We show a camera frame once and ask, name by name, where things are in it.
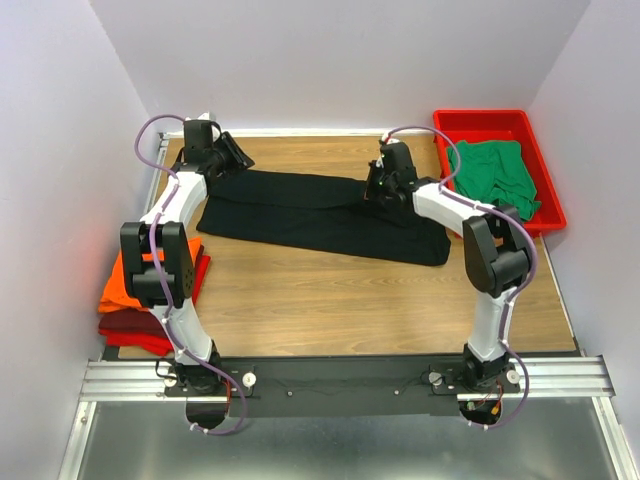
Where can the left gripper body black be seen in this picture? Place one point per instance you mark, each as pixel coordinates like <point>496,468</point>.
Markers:
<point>226,156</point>

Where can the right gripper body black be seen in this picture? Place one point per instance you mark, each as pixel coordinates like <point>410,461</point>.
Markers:
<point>378,185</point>

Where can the black t shirt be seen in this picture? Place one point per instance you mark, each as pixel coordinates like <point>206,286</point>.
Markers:
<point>321,213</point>

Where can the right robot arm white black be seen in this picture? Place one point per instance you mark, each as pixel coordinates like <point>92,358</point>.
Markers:
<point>499,254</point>

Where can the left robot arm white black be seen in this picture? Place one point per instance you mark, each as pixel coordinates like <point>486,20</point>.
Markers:
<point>158,269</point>

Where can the green t shirt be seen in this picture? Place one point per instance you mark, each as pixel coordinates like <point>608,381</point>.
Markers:
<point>494,172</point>

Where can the red plastic bin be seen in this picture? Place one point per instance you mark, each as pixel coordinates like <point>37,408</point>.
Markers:
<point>479,125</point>

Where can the orange folded t shirt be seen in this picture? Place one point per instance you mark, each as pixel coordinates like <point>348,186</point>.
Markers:
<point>115,298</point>

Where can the red folded t shirt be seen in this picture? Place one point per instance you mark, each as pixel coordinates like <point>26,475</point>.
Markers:
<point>154,345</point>

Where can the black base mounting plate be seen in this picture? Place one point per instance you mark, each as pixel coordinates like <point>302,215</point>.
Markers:
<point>347,386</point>

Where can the aluminium frame rail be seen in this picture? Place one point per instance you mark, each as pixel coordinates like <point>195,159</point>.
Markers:
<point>142,381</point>

